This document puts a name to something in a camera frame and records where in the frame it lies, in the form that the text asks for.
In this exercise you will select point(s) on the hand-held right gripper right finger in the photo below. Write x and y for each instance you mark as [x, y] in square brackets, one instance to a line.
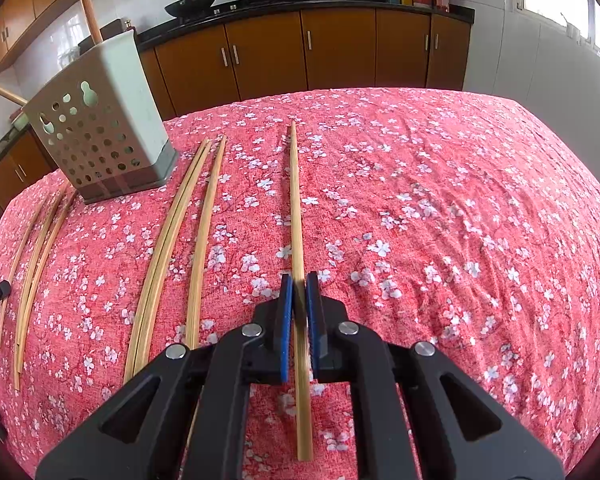
[314, 330]

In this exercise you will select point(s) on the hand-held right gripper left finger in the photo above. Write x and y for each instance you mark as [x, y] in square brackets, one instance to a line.
[286, 330]

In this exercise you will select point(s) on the bamboo chopstick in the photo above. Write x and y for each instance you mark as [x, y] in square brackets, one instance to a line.
[89, 0]
[177, 237]
[44, 265]
[207, 220]
[22, 255]
[39, 255]
[166, 240]
[296, 220]
[2, 89]

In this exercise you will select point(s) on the grey perforated utensil holder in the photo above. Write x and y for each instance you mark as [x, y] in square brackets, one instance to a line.
[115, 125]

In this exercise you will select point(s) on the wooden sink base cabinet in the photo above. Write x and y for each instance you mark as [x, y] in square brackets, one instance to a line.
[15, 170]

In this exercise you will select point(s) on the red floral tablecloth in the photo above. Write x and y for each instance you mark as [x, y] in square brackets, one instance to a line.
[430, 210]

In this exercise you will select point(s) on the green basin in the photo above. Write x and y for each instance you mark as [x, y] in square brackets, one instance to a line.
[21, 121]

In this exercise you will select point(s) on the wooden base cabinet row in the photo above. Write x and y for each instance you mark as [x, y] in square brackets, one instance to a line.
[330, 55]

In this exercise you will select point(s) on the dark appliance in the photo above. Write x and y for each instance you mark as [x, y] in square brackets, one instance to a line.
[102, 35]

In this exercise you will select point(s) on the chopsticks standing in holder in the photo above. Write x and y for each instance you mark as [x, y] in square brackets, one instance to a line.
[25, 5]

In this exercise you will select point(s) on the black kitchen countertop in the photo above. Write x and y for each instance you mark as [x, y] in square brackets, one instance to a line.
[290, 10]

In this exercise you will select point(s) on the black wok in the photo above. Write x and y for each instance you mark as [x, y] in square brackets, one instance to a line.
[190, 5]

